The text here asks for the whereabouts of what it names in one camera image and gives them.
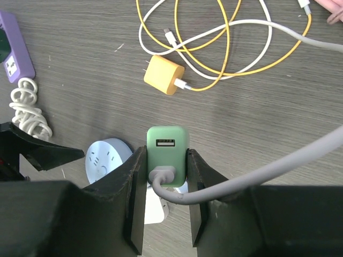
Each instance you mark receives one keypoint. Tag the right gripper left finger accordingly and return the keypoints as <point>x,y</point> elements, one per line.
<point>57,218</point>

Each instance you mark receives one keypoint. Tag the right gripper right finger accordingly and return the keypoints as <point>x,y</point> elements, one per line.
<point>270,221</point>

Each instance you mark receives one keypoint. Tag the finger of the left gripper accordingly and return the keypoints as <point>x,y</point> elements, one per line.
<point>42,155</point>

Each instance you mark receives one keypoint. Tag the purple power strip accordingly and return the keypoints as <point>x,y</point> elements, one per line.
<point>18,65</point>

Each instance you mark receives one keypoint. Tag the round blue power strip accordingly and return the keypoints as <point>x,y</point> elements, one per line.
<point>105,156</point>

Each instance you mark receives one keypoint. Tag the green charger plug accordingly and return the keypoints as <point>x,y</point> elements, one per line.
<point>167,146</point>

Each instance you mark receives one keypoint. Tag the dark green cube socket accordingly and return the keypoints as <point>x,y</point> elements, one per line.
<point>5,48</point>

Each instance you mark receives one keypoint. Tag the yellow charger plug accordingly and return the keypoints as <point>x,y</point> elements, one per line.
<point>161,74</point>

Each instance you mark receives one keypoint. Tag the white square charger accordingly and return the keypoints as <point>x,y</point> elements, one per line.
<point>156,208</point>

